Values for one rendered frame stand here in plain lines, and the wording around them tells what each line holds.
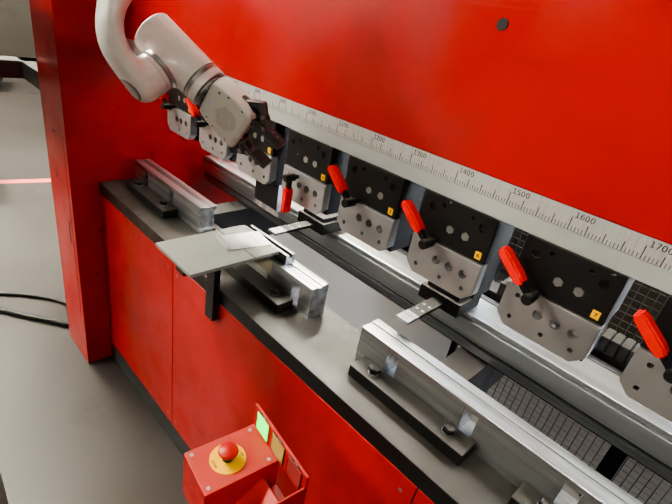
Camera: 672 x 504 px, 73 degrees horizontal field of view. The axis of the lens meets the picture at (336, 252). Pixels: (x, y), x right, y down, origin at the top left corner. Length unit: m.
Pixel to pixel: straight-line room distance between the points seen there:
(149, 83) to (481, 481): 0.95
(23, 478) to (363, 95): 1.72
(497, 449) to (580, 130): 0.59
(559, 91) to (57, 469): 1.93
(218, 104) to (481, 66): 0.47
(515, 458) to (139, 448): 1.47
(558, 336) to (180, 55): 0.81
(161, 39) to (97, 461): 1.55
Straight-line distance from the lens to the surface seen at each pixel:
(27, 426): 2.23
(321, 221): 1.41
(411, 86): 0.87
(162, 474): 1.97
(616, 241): 0.74
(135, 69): 0.93
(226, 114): 0.93
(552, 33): 0.77
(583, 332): 0.79
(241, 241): 1.28
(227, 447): 1.00
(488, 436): 0.98
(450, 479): 0.96
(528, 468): 0.97
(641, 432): 1.17
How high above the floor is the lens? 1.59
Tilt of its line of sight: 27 degrees down
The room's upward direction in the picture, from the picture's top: 11 degrees clockwise
